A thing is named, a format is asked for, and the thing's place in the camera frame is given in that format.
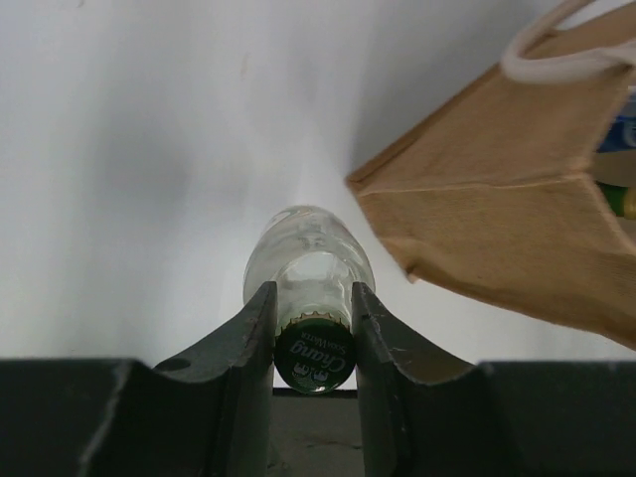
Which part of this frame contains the blue label water bottle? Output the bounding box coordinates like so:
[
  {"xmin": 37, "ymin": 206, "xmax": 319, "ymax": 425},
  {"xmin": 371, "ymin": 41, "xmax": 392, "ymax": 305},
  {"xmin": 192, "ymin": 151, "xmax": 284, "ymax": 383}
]
[{"xmin": 596, "ymin": 103, "xmax": 636, "ymax": 153}]

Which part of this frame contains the clear glass bottle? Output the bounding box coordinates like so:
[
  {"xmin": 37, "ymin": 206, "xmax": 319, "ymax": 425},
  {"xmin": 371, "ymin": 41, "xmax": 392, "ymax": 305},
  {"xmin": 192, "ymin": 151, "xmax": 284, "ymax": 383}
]
[{"xmin": 243, "ymin": 206, "xmax": 375, "ymax": 395}]

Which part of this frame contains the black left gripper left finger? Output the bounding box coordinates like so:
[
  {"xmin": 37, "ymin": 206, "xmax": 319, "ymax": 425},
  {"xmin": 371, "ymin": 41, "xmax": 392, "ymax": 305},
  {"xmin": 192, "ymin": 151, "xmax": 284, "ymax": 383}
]
[{"xmin": 1, "ymin": 282, "xmax": 277, "ymax": 476}]

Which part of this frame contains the tan canvas jute bag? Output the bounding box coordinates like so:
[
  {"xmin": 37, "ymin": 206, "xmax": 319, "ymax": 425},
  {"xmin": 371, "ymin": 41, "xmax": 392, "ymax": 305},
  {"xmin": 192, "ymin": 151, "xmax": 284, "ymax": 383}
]
[{"xmin": 348, "ymin": 1, "xmax": 635, "ymax": 347}]

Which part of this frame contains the green glass bottle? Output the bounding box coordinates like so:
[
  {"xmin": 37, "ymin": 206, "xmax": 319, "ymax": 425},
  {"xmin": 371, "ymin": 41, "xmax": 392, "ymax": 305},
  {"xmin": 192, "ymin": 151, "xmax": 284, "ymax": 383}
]
[{"xmin": 596, "ymin": 182, "xmax": 636, "ymax": 220}]

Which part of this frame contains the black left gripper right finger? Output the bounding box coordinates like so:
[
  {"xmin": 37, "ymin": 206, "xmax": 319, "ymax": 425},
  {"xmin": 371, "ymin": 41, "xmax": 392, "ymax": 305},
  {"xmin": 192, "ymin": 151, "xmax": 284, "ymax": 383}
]
[{"xmin": 352, "ymin": 283, "xmax": 635, "ymax": 476}]

